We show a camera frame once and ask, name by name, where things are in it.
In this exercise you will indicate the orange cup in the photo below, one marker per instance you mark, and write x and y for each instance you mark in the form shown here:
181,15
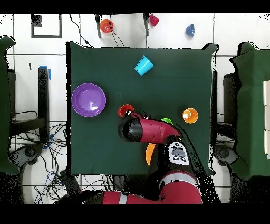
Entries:
123,109

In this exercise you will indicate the light blue cup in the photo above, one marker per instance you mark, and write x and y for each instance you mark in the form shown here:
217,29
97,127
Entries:
144,65

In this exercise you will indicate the orange bowl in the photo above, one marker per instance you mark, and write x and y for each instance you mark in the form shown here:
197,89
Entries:
106,25

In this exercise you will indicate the blue bowl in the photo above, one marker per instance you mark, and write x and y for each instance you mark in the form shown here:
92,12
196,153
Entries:
190,30

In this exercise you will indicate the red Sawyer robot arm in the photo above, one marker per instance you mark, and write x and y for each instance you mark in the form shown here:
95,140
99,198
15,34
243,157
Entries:
156,131

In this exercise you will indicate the green cup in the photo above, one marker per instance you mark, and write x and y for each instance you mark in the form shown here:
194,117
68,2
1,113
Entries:
167,120

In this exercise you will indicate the large yellow bowl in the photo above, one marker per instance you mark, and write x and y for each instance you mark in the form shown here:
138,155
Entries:
149,154

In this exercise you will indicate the dark green tablecloth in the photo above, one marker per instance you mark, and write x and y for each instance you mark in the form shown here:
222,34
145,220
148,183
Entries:
105,148

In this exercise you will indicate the purple bowl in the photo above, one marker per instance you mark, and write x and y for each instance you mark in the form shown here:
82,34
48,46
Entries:
84,99

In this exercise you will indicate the yellow cup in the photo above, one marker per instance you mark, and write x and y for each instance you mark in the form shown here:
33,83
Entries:
193,117

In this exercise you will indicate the thin black bar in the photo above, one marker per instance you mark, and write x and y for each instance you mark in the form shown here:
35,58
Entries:
214,95

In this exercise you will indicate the black stand leg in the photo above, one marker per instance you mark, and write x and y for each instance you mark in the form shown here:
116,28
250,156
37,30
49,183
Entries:
98,27
146,27

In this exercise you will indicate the long black beam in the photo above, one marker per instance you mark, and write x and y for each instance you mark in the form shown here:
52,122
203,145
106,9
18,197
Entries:
43,95

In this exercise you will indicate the red cup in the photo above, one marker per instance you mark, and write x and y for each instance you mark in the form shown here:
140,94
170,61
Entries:
154,20

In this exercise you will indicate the black power box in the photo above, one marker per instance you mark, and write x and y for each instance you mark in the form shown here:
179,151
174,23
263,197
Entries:
70,182

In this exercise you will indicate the gray black machine base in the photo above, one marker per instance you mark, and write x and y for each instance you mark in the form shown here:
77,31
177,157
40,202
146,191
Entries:
223,153
29,152

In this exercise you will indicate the short black beam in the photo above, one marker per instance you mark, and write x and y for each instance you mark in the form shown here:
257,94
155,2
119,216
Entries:
27,125

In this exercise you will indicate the green cloth side table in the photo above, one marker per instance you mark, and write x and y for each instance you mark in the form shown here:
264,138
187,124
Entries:
251,105
5,105

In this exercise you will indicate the white boxes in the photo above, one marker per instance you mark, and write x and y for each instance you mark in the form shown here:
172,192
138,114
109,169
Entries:
266,118

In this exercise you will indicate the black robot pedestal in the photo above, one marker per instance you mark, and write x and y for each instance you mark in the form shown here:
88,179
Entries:
118,182

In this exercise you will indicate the black square frame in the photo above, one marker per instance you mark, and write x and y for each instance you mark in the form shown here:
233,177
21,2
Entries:
60,27

